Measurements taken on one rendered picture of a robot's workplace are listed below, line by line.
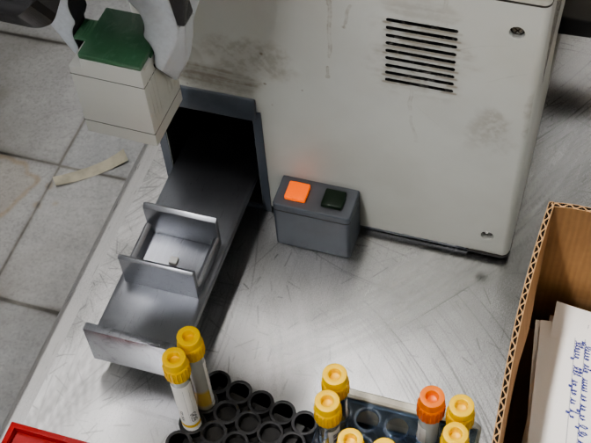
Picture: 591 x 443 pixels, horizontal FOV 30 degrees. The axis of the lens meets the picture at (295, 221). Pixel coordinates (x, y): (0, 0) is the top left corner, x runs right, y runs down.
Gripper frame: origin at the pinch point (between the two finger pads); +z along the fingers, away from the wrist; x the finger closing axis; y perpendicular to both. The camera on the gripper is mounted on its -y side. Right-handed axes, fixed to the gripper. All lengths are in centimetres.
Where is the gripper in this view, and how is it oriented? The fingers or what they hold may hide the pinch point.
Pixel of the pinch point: (121, 60)
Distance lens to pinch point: 64.8
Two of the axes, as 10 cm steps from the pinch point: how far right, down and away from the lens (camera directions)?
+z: 0.5, 6.0, 8.0
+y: 3.2, -7.7, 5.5
